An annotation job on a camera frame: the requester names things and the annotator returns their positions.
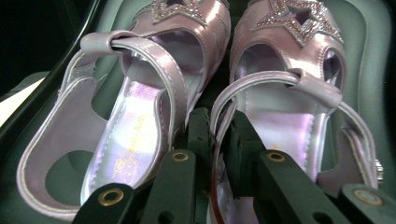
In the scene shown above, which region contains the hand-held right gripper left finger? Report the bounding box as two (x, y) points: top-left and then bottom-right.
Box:
(139, 106), (215, 224)

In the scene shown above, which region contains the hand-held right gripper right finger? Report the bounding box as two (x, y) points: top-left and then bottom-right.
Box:
(223, 110), (352, 224)

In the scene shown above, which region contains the lilac star sandal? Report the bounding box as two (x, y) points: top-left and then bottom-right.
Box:
(16, 0), (233, 222)
(205, 0), (385, 224)

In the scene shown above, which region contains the black glossy shoe rack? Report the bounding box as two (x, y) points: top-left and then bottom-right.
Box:
(0, 0), (396, 224)

